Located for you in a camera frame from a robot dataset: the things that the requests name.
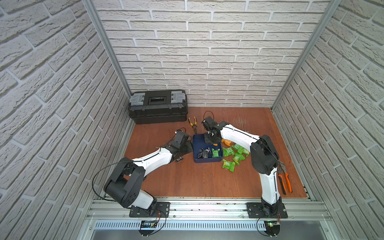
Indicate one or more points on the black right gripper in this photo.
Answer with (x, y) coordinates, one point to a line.
(206, 140)

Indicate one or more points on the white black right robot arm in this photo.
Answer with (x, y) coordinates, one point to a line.
(264, 159)

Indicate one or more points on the green cookie packet front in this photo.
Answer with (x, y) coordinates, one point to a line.
(238, 157)

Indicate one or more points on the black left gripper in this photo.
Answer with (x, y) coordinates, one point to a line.
(186, 145)

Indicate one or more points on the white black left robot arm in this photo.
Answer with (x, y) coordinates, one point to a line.
(125, 182)

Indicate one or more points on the small green cookie packet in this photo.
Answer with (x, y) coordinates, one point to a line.
(215, 153)

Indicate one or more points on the yellow handled needle-nose pliers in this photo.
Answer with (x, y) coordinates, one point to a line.
(193, 124)

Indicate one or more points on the orange handled pliers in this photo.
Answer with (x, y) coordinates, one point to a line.
(284, 179)

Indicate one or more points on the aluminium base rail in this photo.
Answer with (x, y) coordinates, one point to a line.
(209, 218)

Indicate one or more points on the large orange cookie packet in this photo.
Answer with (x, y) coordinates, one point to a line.
(227, 142)

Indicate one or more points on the green cookie packet back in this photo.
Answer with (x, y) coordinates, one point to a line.
(241, 150)

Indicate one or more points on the dark blue storage box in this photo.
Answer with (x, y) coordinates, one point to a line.
(198, 143)

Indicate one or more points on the black checkered cookie packet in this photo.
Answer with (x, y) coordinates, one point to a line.
(178, 159)

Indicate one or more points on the black toolbox grey latches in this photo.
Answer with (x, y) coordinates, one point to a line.
(165, 106)

